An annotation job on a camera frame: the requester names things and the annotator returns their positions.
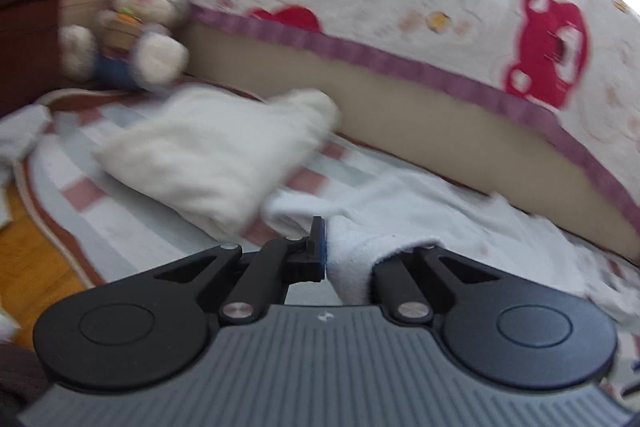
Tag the dark brown knitted cloth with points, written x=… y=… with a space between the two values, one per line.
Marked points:
x=20 y=372

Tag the white shirt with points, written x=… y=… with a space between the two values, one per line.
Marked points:
x=450 y=217

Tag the beige bed frame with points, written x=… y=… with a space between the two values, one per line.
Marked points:
x=425 y=122

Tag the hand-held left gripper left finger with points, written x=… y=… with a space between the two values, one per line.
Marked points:
x=317 y=252

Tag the cream folded garment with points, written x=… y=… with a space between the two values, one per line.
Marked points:
x=210 y=157

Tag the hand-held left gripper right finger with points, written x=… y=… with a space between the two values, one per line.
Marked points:
x=400 y=282

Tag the dark wooden wardrobe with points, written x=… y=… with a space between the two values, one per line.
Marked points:
x=30 y=7

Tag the grey garment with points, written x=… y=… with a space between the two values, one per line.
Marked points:
x=20 y=132

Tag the checked rug with dog print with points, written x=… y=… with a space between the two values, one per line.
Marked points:
x=125 y=217

